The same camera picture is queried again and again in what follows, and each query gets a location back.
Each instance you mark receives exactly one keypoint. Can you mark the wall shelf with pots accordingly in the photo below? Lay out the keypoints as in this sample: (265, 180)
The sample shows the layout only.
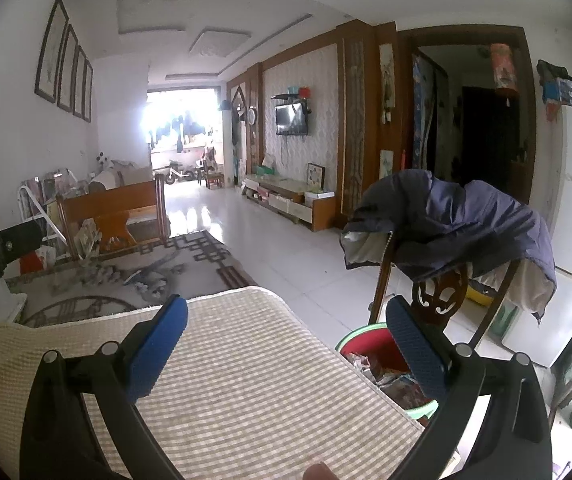
(293, 94)

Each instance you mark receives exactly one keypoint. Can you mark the grey sofa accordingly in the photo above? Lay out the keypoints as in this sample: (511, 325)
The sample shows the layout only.
(120, 176)

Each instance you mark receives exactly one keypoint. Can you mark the hanging wall scroll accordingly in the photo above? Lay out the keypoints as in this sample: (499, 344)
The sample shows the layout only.
(387, 76)

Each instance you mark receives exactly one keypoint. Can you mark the red plastic stool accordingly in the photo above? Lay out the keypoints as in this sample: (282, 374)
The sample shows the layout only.
(30, 262)

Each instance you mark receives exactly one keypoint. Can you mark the small wooden chair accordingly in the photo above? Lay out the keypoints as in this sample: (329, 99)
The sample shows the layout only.
(212, 172)

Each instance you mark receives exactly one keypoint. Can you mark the red bucket green rim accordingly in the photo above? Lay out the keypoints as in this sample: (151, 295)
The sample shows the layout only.
(371, 342)

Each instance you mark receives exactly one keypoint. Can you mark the white jug yellow cap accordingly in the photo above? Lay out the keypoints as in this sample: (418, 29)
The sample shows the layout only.
(0, 302)

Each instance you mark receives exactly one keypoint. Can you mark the green box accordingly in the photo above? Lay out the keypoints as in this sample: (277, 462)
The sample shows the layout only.
(266, 167)

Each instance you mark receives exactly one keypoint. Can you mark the white balance bike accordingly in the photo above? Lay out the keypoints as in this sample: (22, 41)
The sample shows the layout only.
(179, 173)

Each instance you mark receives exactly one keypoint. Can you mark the wooden bench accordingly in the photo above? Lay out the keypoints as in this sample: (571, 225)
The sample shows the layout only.
(115, 210)

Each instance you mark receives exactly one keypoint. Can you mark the carved wooden chair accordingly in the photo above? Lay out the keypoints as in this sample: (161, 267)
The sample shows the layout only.
(441, 295)

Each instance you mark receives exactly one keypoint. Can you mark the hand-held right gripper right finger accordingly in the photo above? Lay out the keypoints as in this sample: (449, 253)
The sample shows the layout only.
(416, 352)

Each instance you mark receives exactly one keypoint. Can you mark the yellow plastic basin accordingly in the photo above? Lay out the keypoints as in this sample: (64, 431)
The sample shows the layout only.
(481, 293)

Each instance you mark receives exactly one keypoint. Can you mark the newspaper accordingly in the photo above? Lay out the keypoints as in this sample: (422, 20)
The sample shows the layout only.
(362, 364)

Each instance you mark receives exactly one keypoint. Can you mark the blue door curtain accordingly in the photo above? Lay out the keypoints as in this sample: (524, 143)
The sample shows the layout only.
(423, 110)

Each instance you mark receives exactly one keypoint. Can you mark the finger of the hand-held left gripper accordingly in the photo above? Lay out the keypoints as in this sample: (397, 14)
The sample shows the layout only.
(20, 240)

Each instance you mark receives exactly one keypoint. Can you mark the tall framed wall picture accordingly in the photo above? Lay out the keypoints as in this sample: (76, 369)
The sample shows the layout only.
(79, 81)
(67, 69)
(51, 50)
(88, 91)

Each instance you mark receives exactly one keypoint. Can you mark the wooden television cabinet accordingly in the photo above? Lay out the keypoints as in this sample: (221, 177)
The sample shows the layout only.
(296, 202)

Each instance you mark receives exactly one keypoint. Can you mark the blue printed box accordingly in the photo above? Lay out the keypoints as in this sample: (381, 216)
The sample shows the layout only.
(566, 92)

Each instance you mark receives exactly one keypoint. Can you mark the white metal magazine rack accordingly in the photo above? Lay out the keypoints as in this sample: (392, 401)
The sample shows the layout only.
(35, 210)

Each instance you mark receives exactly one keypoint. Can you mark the person's right hand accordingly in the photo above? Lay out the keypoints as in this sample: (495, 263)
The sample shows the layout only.
(319, 472)

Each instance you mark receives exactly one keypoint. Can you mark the panda plush toy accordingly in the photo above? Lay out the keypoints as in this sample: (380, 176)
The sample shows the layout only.
(103, 159)

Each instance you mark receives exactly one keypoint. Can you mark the white refrigerator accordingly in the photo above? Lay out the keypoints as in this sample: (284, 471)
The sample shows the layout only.
(571, 220)

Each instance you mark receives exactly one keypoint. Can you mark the framed picture on cabinet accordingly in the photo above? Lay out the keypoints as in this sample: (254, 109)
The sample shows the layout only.
(316, 176)

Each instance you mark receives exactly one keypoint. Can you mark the round wall clock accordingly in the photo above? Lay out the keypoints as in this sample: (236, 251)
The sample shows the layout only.
(251, 116)

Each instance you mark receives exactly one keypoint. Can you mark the wall television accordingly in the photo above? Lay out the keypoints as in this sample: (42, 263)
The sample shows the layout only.
(292, 119)

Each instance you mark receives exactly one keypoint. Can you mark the red hanging lantern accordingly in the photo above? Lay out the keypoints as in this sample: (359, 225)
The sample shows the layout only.
(503, 71)

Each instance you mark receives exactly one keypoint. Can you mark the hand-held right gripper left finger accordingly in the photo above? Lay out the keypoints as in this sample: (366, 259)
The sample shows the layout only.
(158, 347)

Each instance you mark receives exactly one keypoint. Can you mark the small wall picture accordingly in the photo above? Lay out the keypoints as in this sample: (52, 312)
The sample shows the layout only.
(386, 165)

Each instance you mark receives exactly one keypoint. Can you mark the beige striped cloth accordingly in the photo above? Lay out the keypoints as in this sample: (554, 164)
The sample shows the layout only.
(241, 360)

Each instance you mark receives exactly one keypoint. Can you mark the navy blue jacket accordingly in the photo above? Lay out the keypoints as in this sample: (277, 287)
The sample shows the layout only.
(456, 225)

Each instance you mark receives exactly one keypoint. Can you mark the patterned grey sofa cover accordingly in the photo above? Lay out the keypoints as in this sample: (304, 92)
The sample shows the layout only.
(165, 265)

